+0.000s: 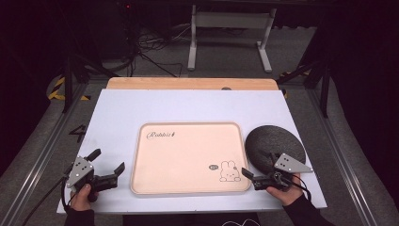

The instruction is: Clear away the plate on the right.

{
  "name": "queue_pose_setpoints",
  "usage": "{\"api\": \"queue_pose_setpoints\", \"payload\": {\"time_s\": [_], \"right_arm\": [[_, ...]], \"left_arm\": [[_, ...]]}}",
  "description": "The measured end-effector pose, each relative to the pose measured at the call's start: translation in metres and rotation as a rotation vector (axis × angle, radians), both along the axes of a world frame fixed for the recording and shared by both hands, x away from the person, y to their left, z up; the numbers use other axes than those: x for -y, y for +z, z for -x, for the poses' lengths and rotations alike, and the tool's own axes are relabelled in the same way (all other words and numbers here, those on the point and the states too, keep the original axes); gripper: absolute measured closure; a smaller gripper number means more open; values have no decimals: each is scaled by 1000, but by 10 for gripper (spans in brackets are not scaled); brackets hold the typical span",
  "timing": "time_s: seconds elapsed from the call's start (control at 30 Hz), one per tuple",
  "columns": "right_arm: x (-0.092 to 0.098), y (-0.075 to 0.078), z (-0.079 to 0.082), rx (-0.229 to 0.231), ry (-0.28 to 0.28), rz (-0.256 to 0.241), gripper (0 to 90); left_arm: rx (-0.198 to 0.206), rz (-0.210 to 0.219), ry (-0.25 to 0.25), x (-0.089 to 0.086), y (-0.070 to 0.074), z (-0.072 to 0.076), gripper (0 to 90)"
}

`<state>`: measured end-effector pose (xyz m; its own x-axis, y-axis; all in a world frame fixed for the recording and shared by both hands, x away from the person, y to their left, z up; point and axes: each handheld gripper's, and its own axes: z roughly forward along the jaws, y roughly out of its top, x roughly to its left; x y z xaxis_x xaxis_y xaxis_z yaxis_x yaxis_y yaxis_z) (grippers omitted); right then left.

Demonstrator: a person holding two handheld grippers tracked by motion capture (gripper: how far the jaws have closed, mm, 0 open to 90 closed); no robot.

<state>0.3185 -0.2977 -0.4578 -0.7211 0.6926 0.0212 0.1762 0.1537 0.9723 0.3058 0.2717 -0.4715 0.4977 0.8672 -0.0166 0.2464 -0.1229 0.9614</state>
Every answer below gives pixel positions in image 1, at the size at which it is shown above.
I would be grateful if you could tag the yellow black floor tape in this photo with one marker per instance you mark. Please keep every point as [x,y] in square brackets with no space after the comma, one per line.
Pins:
[56,91]

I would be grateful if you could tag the aluminium frame rail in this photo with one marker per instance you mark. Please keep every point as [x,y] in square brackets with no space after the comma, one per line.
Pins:
[40,157]
[342,157]

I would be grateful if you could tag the person's dark clothing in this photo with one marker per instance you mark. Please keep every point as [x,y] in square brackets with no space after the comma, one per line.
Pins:
[188,219]

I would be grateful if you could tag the pink rectangular tray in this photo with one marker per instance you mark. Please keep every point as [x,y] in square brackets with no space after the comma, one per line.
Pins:
[188,160]

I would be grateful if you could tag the white metal stand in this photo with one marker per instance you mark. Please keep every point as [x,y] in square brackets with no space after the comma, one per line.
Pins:
[232,20]

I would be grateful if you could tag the person's right hand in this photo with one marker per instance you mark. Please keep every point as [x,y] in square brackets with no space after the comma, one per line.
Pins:
[290,196]

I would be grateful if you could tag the white table cover sheet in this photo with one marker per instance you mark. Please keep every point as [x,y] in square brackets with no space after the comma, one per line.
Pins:
[119,113]

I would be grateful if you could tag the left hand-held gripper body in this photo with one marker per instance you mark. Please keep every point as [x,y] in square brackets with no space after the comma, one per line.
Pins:
[81,171]

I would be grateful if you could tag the person's left hand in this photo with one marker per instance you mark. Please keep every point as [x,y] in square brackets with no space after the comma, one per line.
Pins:
[82,201]

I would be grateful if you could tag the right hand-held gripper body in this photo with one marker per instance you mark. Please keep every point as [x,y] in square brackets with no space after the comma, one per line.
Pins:
[290,165]

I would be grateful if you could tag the black round plate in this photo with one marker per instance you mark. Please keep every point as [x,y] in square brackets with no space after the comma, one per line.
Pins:
[273,141]

